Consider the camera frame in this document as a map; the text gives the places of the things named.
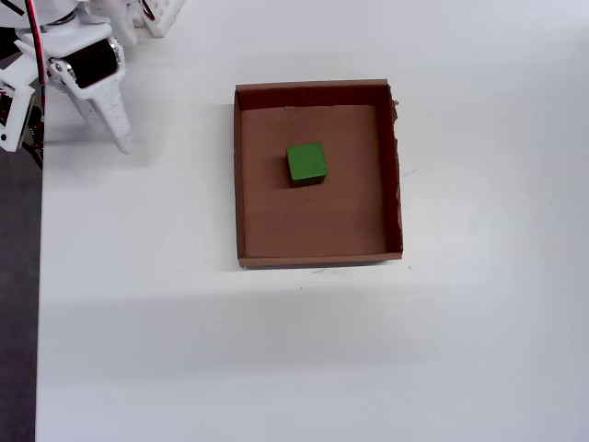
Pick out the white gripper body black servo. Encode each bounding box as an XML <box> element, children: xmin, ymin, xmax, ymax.
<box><xmin>15</xmin><ymin>21</ymin><xmax>127</xmax><ymax>100</ymax></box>

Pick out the green cube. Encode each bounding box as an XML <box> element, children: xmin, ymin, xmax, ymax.
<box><xmin>284</xmin><ymin>141</ymin><xmax>329</xmax><ymax>190</ymax></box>

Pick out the red gripper servo wire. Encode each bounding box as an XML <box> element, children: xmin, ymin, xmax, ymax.
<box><xmin>25</xmin><ymin>0</ymin><xmax>51</xmax><ymax>87</ymax></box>

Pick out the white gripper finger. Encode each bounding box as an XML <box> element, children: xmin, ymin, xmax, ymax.
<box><xmin>47</xmin><ymin>57</ymin><xmax>107</xmax><ymax>135</ymax></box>
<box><xmin>87</xmin><ymin>73</ymin><xmax>135</xmax><ymax>156</ymax></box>

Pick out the brown cardboard box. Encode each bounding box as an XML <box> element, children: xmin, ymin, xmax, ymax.
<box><xmin>233</xmin><ymin>77</ymin><xmax>405</xmax><ymax>271</ymax></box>

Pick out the wrist camera on white plate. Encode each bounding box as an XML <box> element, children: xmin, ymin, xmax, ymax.
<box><xmin>0</xmin><ymin>41</ymin><xmax>39</xmax><ymax>153</ymax></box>

